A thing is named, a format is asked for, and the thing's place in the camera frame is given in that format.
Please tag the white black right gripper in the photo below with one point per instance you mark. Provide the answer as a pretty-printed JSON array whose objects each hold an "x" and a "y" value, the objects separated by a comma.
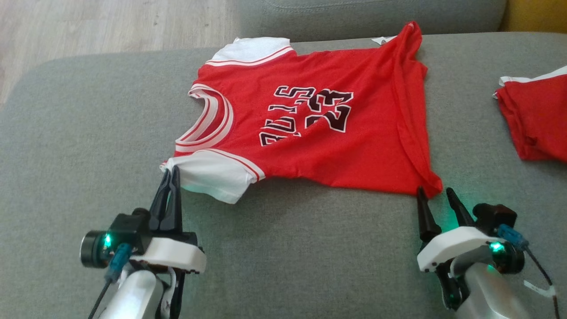
[{"x": 452, "y": 246}]

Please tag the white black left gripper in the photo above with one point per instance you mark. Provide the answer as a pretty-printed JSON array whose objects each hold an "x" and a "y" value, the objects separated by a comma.
[{"x": 175, "y": 254}]

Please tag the red basketball jersey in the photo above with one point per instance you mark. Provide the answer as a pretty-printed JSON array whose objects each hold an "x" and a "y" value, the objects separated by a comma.
[{"x": 354, "y": 150}]

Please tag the red basketball shorts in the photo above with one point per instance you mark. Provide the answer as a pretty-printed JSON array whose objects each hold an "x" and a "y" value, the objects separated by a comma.
[{"x": 540, "y": 119}]

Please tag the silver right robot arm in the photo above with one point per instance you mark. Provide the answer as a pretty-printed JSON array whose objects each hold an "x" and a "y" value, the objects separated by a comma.
[{"x": 487, "y": 292}]

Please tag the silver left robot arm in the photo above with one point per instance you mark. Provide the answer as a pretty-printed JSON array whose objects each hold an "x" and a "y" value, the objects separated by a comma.
[{"x": 133, "y": 297}]

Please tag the large yellow sofa backrest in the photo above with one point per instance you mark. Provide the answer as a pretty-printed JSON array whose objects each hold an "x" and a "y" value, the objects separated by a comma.
[{"x": 538, "y": 15}]

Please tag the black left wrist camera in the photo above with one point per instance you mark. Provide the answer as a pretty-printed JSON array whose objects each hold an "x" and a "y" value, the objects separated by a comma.
[{"x": 128, "y": 230}]

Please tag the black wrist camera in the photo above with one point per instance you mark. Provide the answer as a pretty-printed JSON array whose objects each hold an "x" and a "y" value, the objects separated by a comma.
[
  {"x": 491, "y": 215},
  {"x": 128, "y": 230}
]

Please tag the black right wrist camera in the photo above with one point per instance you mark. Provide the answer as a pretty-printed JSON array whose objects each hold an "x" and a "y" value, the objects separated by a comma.
[{"x": 491, "y": 215}]

